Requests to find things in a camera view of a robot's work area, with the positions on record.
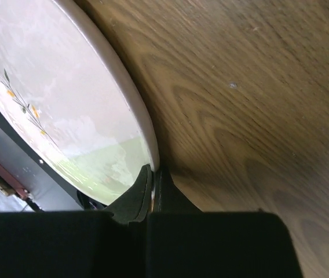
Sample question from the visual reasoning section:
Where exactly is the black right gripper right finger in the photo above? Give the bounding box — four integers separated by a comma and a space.
147, 167, 303, 277

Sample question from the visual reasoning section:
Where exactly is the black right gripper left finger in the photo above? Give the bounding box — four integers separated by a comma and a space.
0, 166, 152, 277

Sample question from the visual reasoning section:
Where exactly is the cream green floral plate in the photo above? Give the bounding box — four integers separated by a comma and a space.
0, 1, 159, 205

